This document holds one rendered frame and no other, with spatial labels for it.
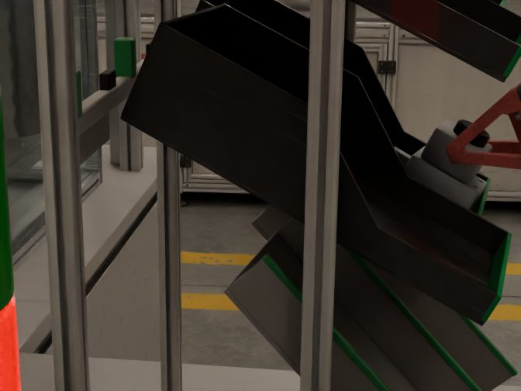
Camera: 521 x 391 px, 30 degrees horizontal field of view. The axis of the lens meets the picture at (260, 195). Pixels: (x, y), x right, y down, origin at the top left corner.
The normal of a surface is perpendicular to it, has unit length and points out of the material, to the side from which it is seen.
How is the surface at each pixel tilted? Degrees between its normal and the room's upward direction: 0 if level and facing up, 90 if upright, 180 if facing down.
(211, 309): 0
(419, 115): 90
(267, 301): 90
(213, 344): 1
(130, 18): 90
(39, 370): 0
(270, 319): 90
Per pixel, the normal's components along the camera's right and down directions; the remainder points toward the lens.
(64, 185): -0.12, 0.29
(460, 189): -0.39, 0.22
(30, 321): 0.01, -0.96
